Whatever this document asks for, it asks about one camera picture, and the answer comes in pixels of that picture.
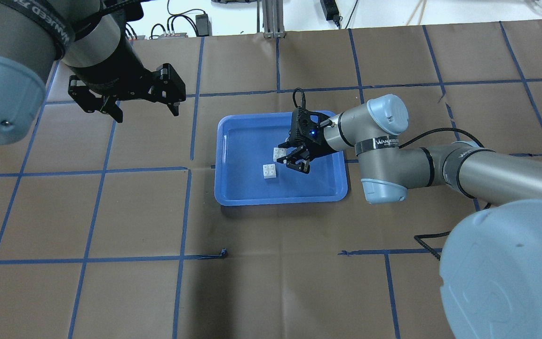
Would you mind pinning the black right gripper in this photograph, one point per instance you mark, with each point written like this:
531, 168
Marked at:
314, 147

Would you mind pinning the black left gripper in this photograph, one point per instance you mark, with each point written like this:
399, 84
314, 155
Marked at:
109, 65

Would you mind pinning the white building block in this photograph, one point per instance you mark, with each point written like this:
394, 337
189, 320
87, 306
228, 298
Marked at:
269, 171
278, 153

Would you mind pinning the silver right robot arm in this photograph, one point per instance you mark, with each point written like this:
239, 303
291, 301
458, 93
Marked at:
490, 265

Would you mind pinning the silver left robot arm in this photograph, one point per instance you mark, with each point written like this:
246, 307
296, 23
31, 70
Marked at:
88, 36

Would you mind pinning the black power adapter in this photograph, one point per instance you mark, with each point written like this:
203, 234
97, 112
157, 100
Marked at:
203, 25

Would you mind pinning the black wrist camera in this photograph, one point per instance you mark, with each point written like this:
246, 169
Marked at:
305, 124

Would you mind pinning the aluminium frame post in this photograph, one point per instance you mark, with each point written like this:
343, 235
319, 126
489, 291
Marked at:
272, 18

